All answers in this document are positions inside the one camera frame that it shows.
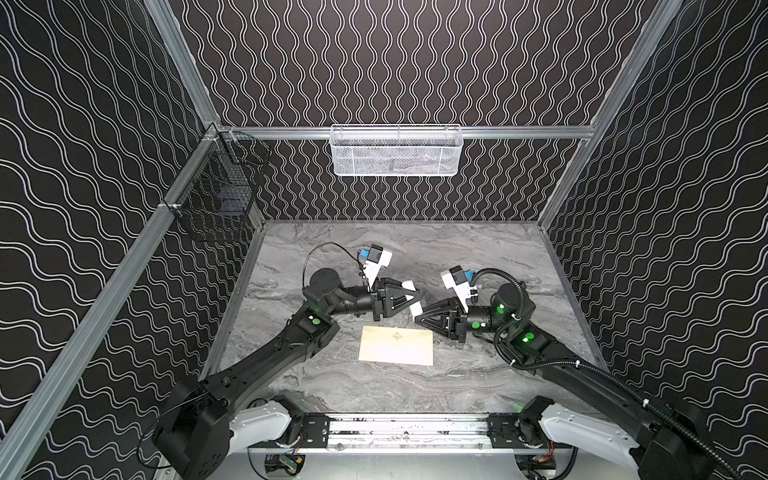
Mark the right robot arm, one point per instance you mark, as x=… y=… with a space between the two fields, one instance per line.
x=649 y=438

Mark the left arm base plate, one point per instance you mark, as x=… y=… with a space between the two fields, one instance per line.
x=310 y=430

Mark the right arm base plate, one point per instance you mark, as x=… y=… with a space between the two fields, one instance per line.
x=509 y=431

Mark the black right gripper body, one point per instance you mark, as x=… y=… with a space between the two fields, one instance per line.
x=455 y=324

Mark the white glue stick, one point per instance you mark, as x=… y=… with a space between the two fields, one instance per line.
x=413 y=296

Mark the black wire basket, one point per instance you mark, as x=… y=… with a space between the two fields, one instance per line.
x=215 y=207

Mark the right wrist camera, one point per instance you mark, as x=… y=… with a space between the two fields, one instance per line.
x=459 y=280

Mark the cream envelope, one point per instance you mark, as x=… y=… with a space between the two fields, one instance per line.
x=397 y=346

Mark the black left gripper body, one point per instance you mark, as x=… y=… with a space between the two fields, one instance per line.
x=379 y=299

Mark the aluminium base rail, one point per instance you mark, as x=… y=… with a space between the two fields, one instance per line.
x=391 y=433

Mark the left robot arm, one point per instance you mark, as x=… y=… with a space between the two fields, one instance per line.
x=206 y=419

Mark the white wire mesh basket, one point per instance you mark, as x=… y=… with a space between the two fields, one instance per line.
x=391 y=150

